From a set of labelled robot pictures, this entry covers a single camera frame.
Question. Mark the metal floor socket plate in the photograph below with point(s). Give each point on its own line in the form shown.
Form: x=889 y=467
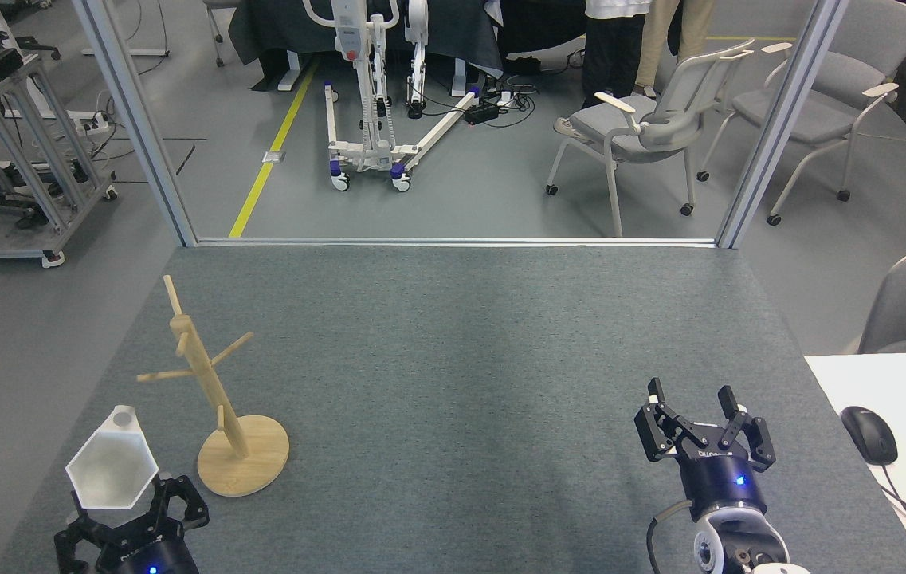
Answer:
x=273 y=157

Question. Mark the wooden cup rack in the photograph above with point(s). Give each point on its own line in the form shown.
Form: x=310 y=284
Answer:
x=205 y=383

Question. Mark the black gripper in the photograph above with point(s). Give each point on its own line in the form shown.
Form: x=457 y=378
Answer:
x=723 y=482
x=150 y=558

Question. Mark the white stand column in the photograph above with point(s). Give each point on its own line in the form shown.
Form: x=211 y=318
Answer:
x=418 y=48

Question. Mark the white desk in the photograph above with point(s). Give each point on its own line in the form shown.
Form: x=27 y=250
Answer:
x=899 y=383

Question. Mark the black power strip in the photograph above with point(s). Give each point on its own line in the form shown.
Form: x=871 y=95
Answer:
x=481 y=113

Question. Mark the black computer mouse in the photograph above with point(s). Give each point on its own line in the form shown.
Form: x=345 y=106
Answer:
x=869 y=434

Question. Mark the person in dark trousers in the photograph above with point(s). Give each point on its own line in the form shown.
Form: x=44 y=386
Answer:
x=612 y=56

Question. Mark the dark grey table cloth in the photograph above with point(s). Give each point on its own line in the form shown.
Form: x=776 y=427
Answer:
x=452 y=32

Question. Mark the grey padded chair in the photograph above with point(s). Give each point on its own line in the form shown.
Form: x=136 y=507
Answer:
x=807 y=115

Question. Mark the white power strip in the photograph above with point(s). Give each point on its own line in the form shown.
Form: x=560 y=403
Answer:
x=94 y=123

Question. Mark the white wheeled stand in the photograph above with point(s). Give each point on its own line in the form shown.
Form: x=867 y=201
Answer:
x=351 y=32

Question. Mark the white hexagonal cup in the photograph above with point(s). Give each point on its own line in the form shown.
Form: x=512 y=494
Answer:
x=114 y=470

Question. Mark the person in beige trousers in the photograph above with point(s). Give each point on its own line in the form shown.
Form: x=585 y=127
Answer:
x=656 y=40

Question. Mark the grey mesh-back chair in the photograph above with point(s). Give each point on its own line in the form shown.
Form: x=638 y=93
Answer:
x=604 y=119

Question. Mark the silver frame rail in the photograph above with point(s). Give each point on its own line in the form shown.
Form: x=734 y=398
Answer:
x=452 y=241

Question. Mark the silver frame post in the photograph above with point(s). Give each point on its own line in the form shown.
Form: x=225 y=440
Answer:
x=782 y=119
x=138 y=119

